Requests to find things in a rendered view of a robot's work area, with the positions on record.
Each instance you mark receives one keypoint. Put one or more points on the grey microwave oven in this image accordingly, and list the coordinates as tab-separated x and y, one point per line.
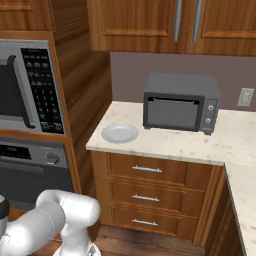
36	86

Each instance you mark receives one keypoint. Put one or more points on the wooden drawer front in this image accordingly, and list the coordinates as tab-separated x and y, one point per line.
146	221
150	168
148	198

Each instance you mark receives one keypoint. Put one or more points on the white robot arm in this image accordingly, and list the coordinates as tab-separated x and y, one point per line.
50	220

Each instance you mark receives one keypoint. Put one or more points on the wooden cupboard above microwave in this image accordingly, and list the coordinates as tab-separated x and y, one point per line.
25	13

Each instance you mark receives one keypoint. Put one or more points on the grey built-in oven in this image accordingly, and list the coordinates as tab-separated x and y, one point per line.
33	176

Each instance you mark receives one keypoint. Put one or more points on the wooden wall cupboard door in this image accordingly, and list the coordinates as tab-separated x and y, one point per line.
226	25
133	23

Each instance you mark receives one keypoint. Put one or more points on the grey oven knob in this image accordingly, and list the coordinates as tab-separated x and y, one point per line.
53	158

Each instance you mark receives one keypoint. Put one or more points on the white wall socket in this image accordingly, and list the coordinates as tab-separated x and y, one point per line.
245	97

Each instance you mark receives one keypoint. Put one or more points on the grey round plate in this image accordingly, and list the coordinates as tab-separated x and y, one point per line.
120	133

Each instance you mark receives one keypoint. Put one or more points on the grey toaster oven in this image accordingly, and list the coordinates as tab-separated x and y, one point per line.
180	101

